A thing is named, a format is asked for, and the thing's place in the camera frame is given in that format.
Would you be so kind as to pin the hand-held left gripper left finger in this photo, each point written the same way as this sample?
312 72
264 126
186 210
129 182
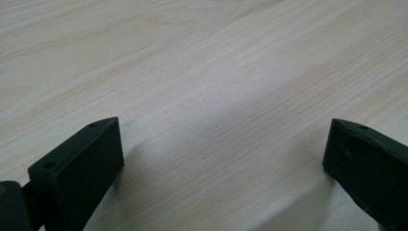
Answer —
77 170

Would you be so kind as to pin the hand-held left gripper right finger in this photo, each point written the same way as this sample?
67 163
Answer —
372 170

